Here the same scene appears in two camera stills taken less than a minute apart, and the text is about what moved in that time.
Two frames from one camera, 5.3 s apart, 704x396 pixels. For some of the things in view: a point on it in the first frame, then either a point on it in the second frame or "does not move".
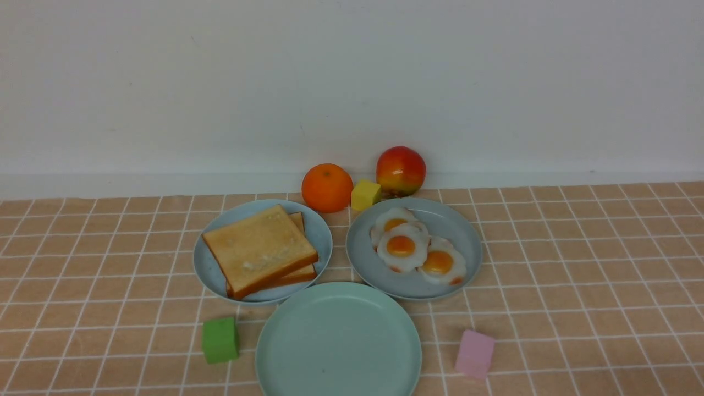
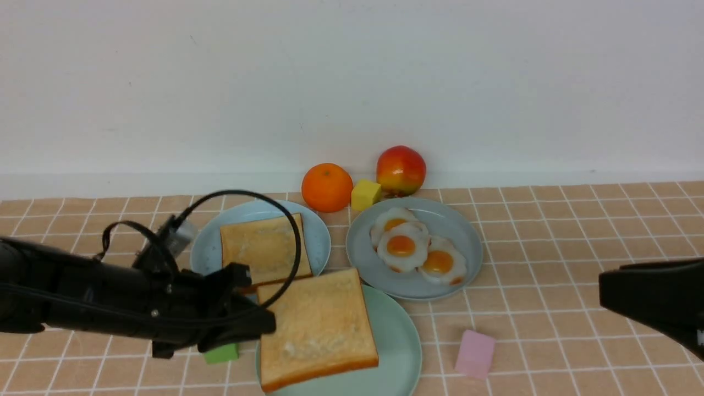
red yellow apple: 401,171 does not move
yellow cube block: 364,194 does not move
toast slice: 259,250 → 323,328
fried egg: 404,247 does not move
